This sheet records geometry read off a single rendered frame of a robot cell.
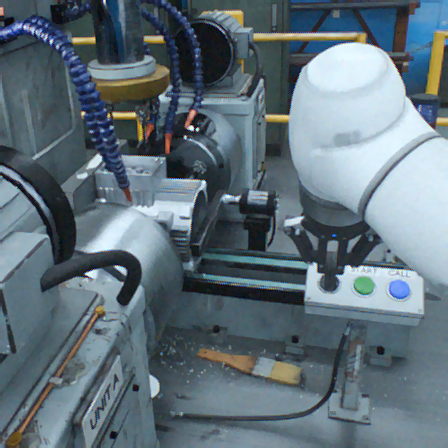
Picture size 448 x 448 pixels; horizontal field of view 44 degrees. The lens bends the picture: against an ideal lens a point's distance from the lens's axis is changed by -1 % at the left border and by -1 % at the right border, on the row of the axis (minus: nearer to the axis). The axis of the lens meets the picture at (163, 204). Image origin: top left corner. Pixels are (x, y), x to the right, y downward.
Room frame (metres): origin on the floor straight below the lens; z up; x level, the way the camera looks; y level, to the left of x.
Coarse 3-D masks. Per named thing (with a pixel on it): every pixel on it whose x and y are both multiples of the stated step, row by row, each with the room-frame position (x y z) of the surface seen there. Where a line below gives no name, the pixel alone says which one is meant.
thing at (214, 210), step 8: (224, 192) 1.15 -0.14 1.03; (216, 200) 1.11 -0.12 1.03; (208, 208) 1.08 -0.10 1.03; (216, 208) 1.07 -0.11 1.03; (208, 216) 1.04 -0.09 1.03; (216, 216) 1.06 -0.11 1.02; (200, 224) 1.00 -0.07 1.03; (208, 224) 1.00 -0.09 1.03; (200, 232) 0.97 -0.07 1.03; (208, 232) 0.99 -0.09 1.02; (192, 240) 0.94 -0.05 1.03; (200, 240) 0.94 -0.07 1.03; (192, 248) 0.93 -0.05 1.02; (200, 248) 0.92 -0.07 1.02; (192, 256) 0.93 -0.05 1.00; (200, 256) 0.92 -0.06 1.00
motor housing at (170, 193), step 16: (160, 192) 1.02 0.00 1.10; (176, 192) 1.01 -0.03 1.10; (192, 192) 1.00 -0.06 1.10; (144, 208) 1.00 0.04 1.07; (160, 208) 0.99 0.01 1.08; (176, 208) 0.99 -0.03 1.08; (160, 224) 0.96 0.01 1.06; (176, 224) 0.96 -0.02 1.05; (192, 224) 1.10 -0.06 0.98; (176, 240) 0.95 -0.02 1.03
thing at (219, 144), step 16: (176, 112) 1.37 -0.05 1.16; (208, 112) 1.37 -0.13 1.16; (160, 128) 1.27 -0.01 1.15; (176, 128) 1.26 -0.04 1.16; (192, 128) 1.25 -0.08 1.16; (208, 128) 1.27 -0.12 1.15; (224, 128) 1.33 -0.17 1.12; (160, 144) 1.26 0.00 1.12; (176, 144) 1.25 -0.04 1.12; (192, 144) 1.24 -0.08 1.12; (208, 144) 1.23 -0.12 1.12; (224, 144) 1.26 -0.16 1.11; (240, 144) 1.37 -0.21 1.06; (176, 160) 1.25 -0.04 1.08; (192, 160) 1.24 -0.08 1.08; (208, 160) 1.23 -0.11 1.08; (224, 160) 1.22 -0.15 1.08; (240, 160) 1.36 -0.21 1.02; (176, 176) 1.25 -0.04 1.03; (192, 176) 1.18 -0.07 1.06; (208, 176) 1.23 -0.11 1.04; (224, 176) 1.22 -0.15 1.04; (208, 192) 1.23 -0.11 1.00
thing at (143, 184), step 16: (128, 160) 1.12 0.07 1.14; (144, 160) 1.11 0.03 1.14; (160, 160) 1.08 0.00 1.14; (96, 176) 1.04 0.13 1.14; (112, 176) 1.03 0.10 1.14; (128, 176) 1.02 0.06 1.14; (144, 176) 1.01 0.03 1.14; (160, 176) 1.06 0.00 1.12; (112, 192) 1.02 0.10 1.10; (144, 192) 1.01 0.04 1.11
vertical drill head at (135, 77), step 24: (96, 0) 1.04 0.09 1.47; (120, 0) 1.02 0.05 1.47; (96, 24) 1.04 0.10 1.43; (120, 24) 1.02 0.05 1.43; (96, 48) 1.05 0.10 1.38; (120, 48) 1.02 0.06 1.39; (96, 72) 1.02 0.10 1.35; (120, 72) 1.00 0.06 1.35; (144, 72) 1.02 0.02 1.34; (168, 72) 1.05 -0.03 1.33; (120, 96) 0.98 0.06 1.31; (144, 96) 0.99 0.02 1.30; (144, 120) 1.01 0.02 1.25; (144, 144) 1.02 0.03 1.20
